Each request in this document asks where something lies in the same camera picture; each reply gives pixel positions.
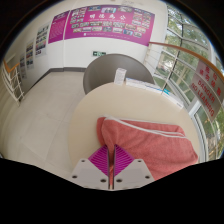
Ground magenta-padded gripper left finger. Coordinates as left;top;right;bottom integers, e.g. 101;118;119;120
70;145;110;191

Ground green exit sign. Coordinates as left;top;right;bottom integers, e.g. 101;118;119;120
92;50;107;57

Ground wide magenta photo poster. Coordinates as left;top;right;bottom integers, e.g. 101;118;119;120
64;4;156;47

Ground narrow magenta text poster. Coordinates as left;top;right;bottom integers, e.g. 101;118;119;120
47;9;70;45

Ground pink terry towel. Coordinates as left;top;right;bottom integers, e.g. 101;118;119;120
96;115;199;190

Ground white warning sign red letters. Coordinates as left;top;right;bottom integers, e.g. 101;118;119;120
189;59;224;122

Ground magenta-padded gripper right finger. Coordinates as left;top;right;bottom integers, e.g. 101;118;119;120
113;144;155;191

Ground white stair railing orange handrail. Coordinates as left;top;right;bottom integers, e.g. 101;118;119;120
1;59;26;105

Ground small upright white box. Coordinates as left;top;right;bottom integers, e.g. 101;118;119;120
113;67;128;86

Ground white-framed glass window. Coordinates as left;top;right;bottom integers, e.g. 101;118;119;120
154;3;224;161

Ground white photo poster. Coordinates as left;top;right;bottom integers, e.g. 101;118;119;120
18;53;27;74
25;39;35;70
34;23;50;58

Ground white railing with orange handrail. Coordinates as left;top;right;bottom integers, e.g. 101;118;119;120
143;41;224;164

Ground flat white and blue box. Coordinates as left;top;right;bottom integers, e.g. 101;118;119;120
161;87;185;110

